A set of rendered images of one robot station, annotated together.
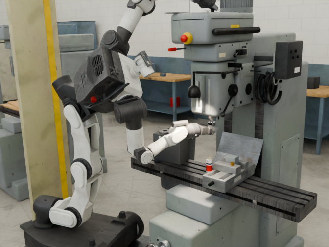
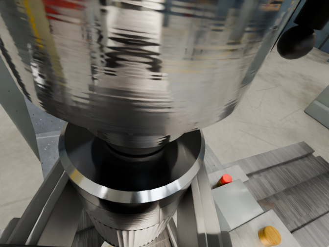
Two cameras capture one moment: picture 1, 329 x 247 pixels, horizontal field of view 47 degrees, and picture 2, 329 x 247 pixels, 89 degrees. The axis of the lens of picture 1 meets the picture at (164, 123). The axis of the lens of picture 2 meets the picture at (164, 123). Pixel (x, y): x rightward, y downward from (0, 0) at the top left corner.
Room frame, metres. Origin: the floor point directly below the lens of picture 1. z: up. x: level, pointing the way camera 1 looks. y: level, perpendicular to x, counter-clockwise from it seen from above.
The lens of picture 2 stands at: (2.20, -0.25, 1.30)
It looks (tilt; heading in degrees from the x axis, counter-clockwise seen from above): 44 degrees down; 289
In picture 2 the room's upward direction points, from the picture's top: 12 degrees clockwise
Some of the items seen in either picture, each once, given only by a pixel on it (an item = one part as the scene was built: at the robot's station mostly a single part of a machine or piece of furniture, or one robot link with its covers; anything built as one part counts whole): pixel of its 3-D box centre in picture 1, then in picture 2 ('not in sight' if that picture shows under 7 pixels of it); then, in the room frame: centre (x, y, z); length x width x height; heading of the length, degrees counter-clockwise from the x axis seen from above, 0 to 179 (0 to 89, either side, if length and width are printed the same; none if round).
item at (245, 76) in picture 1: (230, 83); not in sight; (2.36, -0.42, 1.47); 0.24 x 0.19 x 0.26; 47
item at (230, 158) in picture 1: (232, 160); (227, 208); (2.12, -0.40, 1.04); 0.06 x 0.05 x 0.06; 50
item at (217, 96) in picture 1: (212, 86); not in sight; (2.22, -0.29, 1.47); 0.21 x 0.19 x 0.32; 47
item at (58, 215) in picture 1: (71, 211); not in sight; (2.23, 0.61, 0.68); 0.21 x 0.20 x 0.13; 66
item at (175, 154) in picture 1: (171, 145); not in sight; (2.48, -0.04, 1.03); 0.22 x 0.12 x 0.20; 55
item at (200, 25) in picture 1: (213, 27); not in sight; (2.23, -0.30, 1.81); 0.47 x 0.26 x 0.16; 137
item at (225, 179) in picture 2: not in sight; (224, 181); (2.14, -0.43, 1.05); 0.02 x 0.02 x 0.03
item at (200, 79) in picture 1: (200, 93); not in sight; (2.14, -0.21, 1.45); 0.04 x 0.04 x 0.21; 47
